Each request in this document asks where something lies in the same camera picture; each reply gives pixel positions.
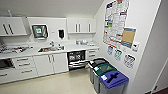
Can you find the white door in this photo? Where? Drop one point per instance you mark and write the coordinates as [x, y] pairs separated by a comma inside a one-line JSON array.
[[164, 76]]

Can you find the white drawer unit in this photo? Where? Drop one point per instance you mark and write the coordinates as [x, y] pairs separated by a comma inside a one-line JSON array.
[[23, 66], [93, 53]]

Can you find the wide white drawer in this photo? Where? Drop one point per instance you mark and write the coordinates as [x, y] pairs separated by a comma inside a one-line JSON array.
[[6, 76]]

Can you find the stainless steel sink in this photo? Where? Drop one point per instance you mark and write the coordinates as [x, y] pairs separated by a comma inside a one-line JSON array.
[[53, 49]]

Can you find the white black bin sign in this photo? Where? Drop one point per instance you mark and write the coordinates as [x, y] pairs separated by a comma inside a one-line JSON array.
[[129, 61]]

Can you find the blue bin sign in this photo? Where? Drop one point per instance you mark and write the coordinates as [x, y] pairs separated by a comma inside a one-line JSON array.
[[110, 50]]

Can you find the white cloth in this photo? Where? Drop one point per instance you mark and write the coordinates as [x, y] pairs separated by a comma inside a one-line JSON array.
[[92, 44]]

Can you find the orange bowl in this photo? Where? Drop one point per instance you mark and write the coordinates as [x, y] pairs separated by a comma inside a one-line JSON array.
[[45, 49]]

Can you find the grey bin blue lid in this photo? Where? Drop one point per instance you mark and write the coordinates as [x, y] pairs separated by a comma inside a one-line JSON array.
[[113, 83]]

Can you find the green bin sign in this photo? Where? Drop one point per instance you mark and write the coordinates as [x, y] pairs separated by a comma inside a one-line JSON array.
[[118, 55]]

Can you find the white three-door wall cabinet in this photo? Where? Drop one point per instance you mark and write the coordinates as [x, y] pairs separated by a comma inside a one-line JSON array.
[[81, 25]]

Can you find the grey paper towel dispenser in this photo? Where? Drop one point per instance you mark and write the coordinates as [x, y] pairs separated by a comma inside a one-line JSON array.
[[39, 31]]

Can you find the large wall poster board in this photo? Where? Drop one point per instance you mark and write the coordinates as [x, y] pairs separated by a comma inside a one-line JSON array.
[[115, 20]]

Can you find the grey bin black lid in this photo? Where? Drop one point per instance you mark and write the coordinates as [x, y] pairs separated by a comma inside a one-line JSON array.
[[96, 62]]

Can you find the black wall soap dispenser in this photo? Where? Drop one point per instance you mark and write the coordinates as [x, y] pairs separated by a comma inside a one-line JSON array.
[[61, 34]]

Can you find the light blue bottle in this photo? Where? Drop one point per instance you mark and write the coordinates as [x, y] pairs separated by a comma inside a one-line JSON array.
[[9, 13]]

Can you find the white two-door sink cabinet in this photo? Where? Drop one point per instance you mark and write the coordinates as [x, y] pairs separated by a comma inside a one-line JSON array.
[[51, 63]]

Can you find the small countertop soap pump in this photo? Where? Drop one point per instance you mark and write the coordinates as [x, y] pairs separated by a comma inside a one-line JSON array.
[[60, 46]]

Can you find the white wall thermostat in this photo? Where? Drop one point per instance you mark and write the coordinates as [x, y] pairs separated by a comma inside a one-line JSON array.
[[135, 46]]

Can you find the stainless steel dishwasher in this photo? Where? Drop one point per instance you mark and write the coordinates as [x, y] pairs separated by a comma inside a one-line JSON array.
[[77, 53]]

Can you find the built-in black microwave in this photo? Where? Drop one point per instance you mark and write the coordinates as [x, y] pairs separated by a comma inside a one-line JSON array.
[[5, 63]]

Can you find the chrome sink faucet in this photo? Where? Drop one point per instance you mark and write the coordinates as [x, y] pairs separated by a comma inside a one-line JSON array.
[[52, 44]]

